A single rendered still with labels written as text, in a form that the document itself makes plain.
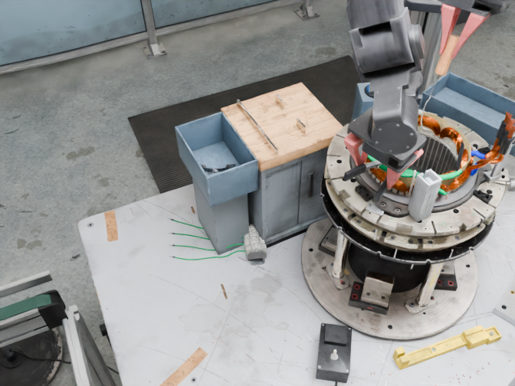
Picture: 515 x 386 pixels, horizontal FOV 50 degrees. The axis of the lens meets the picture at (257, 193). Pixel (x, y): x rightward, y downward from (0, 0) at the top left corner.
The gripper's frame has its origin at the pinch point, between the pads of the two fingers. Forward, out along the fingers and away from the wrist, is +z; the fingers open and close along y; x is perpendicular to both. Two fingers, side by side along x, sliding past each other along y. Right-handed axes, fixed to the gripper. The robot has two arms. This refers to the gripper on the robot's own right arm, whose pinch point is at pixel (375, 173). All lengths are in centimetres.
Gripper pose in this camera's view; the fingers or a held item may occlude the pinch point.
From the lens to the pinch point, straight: 91.0
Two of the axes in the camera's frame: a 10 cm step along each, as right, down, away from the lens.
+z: -0.1, 6.4, 7.7
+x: 7.0, -5.5, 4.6
